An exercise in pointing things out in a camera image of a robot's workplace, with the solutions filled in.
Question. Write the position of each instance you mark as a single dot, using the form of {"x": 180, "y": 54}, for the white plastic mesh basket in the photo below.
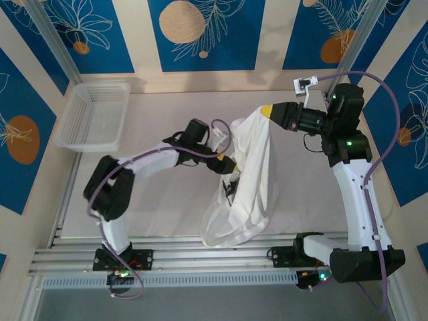
{"x": 93, "y": 113}

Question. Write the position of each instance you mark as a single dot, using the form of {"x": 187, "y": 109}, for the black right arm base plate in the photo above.
{"x": 279, "y": 257}

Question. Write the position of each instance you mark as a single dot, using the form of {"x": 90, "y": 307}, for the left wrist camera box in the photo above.
{"x": 219, "y": 137}

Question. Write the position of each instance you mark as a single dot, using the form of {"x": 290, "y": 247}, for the black controller board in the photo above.
{"x": 112, "y": 278}
{"x": 306, "y": 281}

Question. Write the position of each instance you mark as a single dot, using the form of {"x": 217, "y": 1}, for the black right controller board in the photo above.
{"x": 306, "y": 281}

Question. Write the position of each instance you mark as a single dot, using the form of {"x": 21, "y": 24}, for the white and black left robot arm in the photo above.
{"x": 154, "y": 167}

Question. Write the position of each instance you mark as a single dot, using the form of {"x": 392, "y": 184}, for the white t-shirt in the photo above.
{"x": 254, "y": 174}

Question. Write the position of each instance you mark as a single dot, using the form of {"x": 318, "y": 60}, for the aluminium corner post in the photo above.
{"x": 53, "y": 43}
{"x": 351, "y": 53}

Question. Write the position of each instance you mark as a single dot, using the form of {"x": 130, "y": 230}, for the aluminium mounting rail frame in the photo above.
{"x": 187, "y": 254}

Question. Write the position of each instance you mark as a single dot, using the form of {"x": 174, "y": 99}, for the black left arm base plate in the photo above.
{"x": 145, "y": 259}

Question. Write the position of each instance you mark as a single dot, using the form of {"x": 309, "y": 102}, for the aluminium frame leg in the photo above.
{"x": 398, "y": 301}
{"x": 30, "y": 301}

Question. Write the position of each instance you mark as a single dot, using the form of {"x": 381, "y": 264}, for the black left controller board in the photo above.
{"x": 112, "y": 278}

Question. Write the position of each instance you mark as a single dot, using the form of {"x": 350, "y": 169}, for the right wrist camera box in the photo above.
{"x": 302, "y": 85}

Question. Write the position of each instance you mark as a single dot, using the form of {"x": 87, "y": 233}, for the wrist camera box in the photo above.
{"x": 219, "y": 137}
{"x": 302, "y": 85}

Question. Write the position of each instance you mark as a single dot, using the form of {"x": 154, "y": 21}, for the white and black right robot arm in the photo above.
{"x": 354, "y": 200}

